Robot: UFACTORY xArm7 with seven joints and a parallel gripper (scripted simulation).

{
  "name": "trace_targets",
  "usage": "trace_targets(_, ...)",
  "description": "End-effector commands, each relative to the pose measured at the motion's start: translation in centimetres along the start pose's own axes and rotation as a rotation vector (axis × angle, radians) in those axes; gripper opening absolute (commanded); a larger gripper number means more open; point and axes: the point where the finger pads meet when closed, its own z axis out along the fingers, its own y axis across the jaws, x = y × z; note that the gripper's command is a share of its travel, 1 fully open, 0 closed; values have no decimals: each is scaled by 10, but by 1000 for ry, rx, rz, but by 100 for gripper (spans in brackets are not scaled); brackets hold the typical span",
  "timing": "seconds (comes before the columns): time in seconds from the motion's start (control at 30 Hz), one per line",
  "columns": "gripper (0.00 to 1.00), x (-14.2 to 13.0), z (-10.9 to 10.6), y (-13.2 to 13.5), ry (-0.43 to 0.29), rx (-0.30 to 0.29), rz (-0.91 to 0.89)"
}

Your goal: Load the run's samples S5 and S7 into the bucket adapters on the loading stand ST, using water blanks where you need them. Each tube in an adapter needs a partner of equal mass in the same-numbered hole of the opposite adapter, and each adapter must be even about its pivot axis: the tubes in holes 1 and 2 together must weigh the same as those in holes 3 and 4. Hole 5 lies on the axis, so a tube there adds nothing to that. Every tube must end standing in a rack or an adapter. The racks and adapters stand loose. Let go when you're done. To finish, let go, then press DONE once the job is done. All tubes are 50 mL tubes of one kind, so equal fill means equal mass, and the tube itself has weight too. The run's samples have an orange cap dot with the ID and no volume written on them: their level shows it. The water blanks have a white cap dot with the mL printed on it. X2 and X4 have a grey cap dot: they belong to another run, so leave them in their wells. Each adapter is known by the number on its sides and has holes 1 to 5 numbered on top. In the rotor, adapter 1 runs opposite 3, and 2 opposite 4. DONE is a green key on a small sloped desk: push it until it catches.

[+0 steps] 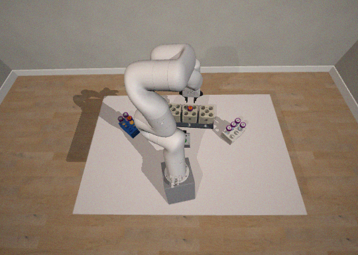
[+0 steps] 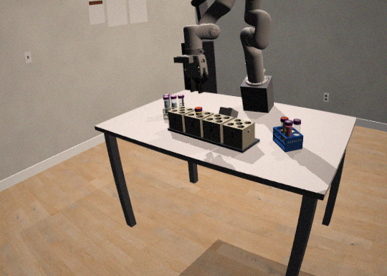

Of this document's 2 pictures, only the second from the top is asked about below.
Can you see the blue tube rack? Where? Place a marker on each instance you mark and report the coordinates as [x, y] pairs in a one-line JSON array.
[[292, 143]]

